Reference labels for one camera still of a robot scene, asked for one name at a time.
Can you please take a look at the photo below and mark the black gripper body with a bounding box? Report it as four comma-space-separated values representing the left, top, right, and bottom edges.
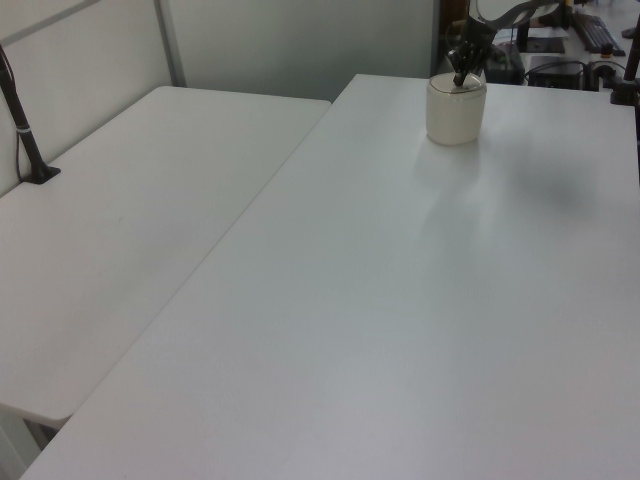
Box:
459, 14, 497, 56

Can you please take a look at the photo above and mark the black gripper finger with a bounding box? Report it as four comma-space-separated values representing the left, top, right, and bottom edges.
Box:
447, 47, 468, 77
452, 46, 486, 85

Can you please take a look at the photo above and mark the dark green-lit device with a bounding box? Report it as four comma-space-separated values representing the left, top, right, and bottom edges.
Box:
487, 41, 525, 84

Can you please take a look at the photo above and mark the black monitor stand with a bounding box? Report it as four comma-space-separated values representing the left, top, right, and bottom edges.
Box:
513, 18, 532, 52

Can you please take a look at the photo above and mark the white ceramic cup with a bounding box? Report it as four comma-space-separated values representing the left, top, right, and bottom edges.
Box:
425, 72, 488, 148

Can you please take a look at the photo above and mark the white paper sheet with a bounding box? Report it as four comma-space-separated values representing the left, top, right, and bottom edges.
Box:
527, 26, 570, 42

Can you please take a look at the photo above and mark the black box device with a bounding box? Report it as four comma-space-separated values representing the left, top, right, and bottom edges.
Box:
527, 53, 587, 90

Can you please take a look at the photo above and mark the black keyboard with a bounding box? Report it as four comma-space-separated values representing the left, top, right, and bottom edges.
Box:
572, 10, 627, 57

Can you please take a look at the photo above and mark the white side table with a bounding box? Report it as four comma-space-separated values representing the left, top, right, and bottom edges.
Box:
0, 84, 334, 424

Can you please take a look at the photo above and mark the black clamped pole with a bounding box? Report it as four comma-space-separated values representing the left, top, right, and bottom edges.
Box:
0, 43, 63, 185

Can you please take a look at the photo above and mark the black camera stand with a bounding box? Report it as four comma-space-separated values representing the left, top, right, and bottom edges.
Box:
607, 0, 640, 107

